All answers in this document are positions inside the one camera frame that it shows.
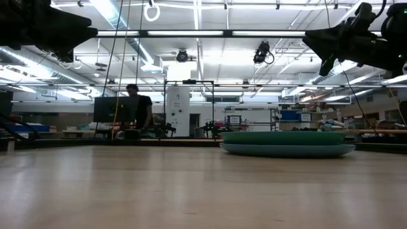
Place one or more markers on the black monitor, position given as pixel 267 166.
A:
pixel 111 109

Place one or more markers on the framed sign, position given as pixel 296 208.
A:
pixel 234 120

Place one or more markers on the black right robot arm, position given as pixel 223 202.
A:
pixel 397 22

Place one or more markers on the black hanging camera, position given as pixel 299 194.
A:
pixel 262 52

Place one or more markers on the blue storage bins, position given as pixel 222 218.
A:
pixel 19 128

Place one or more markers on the large green plastic plate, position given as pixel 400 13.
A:
pixel 283 138

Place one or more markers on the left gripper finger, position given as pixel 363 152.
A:
pixel 65 54
pixel 78 28

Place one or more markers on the wooden workbench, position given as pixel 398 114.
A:
pixel 365 131

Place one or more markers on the black aluminium table frame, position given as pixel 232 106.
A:
pixel 95 143

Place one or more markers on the black metal rig frame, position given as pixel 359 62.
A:
pixel 212 108

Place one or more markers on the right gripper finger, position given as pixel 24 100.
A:
pixel 327 65
pixel 324 39

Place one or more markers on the black background robot arm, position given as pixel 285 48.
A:
pixel 168 129
pixel 212 128

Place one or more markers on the large blue plastic plate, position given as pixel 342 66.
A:
pixel 286 151

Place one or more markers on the black light bar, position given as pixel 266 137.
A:
pixel 190 33

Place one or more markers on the white cabinet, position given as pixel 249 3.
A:
pixel 178 111

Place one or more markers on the person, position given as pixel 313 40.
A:
pixel 143 111

